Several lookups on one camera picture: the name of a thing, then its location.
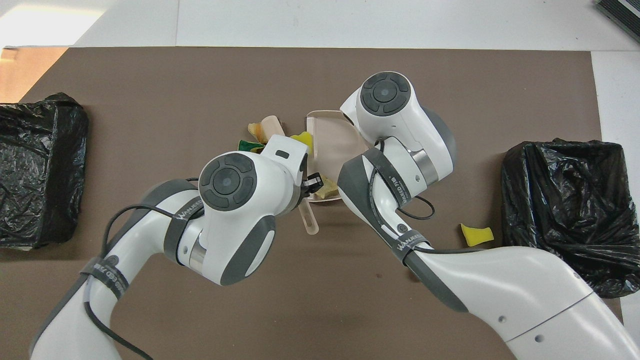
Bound striped croissant bread piece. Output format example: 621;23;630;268
314;174;342;202

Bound yellow sponge piece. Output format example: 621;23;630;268
290;131;314;156
460;223;495;247

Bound beige plastic dustpan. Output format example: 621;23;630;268
305;110;373;204

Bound beige hand brush black bristles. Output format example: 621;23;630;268
259;115;320;236

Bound rumpled black trash bag bin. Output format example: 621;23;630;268
501;138;640;305

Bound brown table mat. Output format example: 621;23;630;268
0;47;627;360

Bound black bag covered cardboard box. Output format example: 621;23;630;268
0;92;89;249

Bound dark ribbed panel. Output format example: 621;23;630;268
594;0;640;43

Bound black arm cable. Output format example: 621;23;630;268
367;139;496;253
82;177;206;360

